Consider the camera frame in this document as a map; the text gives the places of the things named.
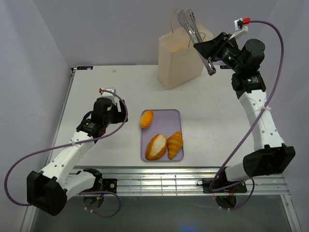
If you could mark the small round orange bun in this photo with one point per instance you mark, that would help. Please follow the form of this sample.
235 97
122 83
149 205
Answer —
146 119

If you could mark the metal kitchen tongs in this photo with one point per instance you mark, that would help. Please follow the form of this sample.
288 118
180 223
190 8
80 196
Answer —
187 20

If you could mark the left blue table label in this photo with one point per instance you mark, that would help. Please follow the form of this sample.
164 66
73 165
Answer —
85 68

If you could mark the right blue table label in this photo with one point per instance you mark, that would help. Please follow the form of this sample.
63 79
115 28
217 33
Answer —
224 67

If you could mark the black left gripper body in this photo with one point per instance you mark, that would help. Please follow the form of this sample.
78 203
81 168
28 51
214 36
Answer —
111 118

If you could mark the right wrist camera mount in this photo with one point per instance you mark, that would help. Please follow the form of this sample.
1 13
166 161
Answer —
241 27

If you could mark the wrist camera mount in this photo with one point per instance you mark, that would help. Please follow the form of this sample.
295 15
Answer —
241 27
108 93

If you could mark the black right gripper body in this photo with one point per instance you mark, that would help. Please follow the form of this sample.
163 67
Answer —
225 52

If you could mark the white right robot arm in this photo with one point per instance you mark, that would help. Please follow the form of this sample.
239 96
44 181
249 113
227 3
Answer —
271 155

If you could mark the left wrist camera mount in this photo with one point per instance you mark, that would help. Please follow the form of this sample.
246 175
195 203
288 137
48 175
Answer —
108 93

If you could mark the oval white-topped fake bread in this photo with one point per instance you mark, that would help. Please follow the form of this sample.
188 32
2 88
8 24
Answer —
157 147

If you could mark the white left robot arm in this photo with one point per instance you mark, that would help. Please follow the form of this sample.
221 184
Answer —
51 187

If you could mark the lilac plastic tray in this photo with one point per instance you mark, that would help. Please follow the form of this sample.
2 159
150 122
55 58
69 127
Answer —
166 122

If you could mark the fake croissant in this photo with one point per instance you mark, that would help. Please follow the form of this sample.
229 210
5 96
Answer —
175 143

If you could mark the white paper bag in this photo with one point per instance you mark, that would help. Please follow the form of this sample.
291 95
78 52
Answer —
178 61

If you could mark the blue table label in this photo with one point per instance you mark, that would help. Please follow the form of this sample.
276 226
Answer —
85 68
224 67

